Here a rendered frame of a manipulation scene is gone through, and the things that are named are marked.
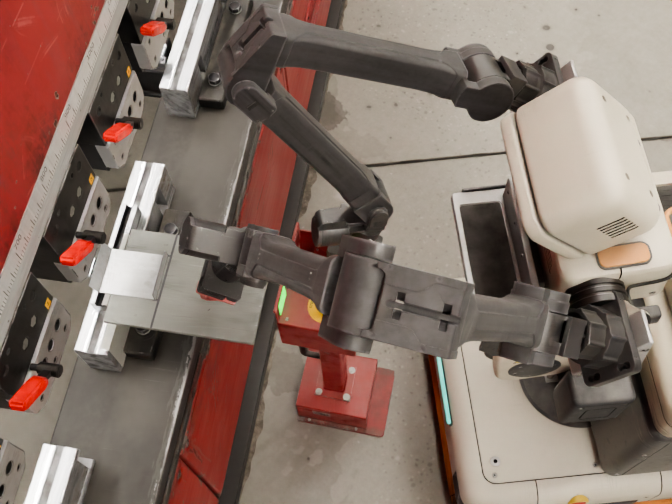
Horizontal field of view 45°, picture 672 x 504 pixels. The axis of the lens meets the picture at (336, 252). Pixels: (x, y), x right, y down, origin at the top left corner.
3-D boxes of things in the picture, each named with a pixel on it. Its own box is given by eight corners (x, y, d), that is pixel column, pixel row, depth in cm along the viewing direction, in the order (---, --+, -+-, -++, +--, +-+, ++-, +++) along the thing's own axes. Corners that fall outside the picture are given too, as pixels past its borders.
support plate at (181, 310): (253, 345, 135) (253, 343, 134) (104, 323, 138) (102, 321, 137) (275, 250, 143) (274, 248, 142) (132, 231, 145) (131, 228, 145)
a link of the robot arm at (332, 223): (391, 211, 140) (378, 176, 145) (327, 216, 137) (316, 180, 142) (378, 255, 149) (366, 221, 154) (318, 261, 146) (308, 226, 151)
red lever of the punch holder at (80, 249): (76, 257, 107) (106, 230, 115) (47, 253, 107) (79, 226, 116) (77, 269, 107) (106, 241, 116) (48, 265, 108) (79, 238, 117)
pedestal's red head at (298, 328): (355, 357, 168) (354, 326, 152) (281, 343, 170) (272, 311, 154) (372, 272, 177) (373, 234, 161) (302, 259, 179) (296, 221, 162)
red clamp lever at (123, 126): (119, 133, 115) (143, 116, 124) (91, 130, 116) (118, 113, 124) (119, 145, 116) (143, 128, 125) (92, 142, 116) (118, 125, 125)
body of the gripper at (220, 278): (198, 291, 127) (213, 277, 121) (213, 234, 131) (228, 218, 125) (236, 304, 129) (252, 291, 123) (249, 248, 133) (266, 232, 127)
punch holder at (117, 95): (122, 175, 129) (91, 113, 114) (71, 168, 130) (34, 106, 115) (146, 99, 136) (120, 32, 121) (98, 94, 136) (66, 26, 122)
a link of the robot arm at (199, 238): (268, 290, 114) (282, 231, 114) (190, 274, 110) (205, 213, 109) (244, 278, 125) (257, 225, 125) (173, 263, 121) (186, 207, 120)
